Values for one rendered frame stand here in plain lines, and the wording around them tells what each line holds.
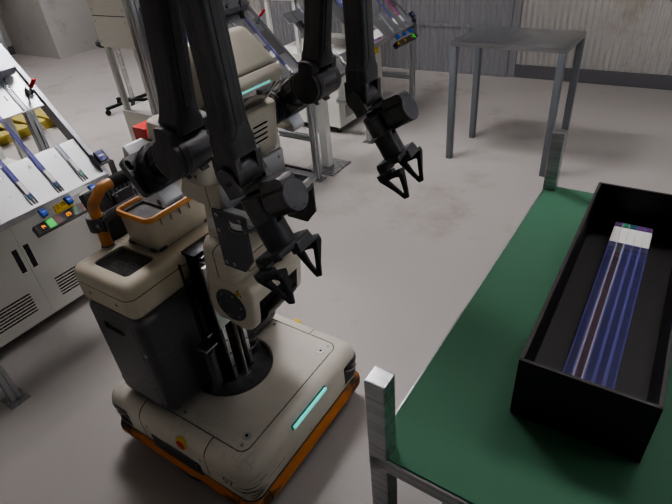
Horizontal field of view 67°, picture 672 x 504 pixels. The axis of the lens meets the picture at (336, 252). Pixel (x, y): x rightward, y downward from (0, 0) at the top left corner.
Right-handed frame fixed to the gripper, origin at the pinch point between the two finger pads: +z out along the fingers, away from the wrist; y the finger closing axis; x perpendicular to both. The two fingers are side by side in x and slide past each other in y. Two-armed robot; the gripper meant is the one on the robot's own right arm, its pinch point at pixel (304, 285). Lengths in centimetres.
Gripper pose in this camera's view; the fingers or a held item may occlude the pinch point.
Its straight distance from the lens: 97.1
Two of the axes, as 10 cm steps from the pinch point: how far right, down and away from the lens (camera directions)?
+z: 4.4, 8.5, 2.7
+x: -7.5, 1.9, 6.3
